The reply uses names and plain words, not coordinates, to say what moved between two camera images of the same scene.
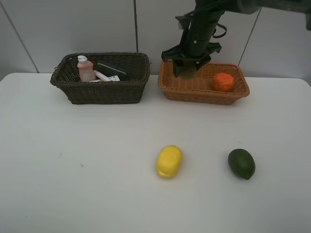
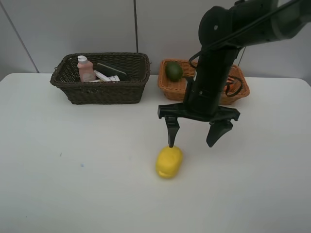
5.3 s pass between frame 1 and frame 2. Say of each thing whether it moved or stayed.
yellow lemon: stayed
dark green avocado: moved
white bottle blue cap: stayed
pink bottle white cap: stayed
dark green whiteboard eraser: stayed
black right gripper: moved
